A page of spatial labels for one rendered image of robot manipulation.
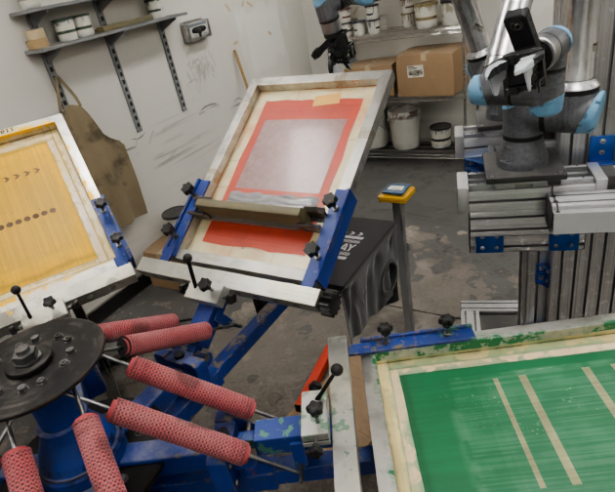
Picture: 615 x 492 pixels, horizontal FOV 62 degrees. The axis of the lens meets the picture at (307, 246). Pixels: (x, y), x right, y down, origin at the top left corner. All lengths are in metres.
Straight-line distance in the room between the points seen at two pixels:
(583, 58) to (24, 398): 1.51
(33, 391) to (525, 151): 1.41
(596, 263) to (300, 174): 1.12
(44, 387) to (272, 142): 1.13
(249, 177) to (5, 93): 1.92
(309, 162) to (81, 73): 2.24
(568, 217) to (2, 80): 2.91
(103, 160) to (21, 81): 0.65
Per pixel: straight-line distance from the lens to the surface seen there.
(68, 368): 1.14
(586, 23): 1.58
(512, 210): 1.75
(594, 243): 2.08
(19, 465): 1.10
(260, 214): 1.57
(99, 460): 1.06
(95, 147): 3.63
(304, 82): 1.95
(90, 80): 3.72
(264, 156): 1.84
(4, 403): 1.14
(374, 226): 2.08
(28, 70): 3.50
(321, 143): 1.75
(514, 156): 1.68
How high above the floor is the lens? 1.92
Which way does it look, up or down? 29 degrees down
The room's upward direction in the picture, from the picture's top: 11 degrees counter-clockwise
